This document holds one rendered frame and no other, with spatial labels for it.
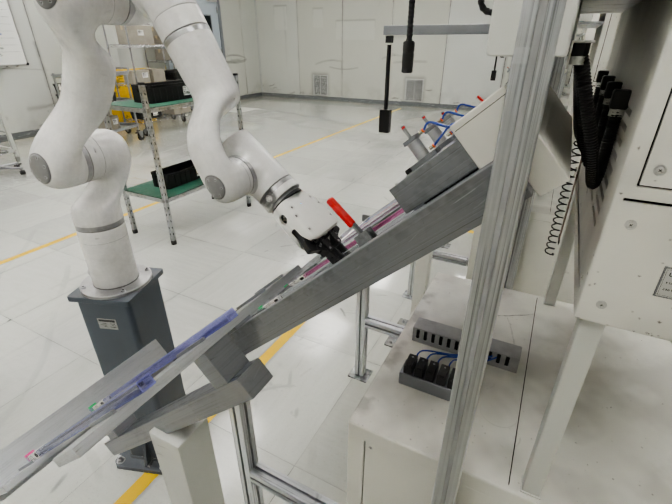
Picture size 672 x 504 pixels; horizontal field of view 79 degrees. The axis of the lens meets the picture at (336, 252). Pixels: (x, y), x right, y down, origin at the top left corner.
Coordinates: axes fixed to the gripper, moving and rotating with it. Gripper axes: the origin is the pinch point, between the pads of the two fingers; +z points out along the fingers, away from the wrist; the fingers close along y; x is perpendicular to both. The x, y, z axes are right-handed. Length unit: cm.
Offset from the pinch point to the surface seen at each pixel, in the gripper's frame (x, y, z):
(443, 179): -28.1, -5.9, 2.8
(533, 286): 31, 135, 75
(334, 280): -3.3, -9.9, 2.5
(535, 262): 22, 135, 66
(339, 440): 83, 27, 48
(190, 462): 17.3, -38.5, 7.0
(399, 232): -19.2, -9.9, 4.0
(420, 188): -24.7, -5.9, 1.4
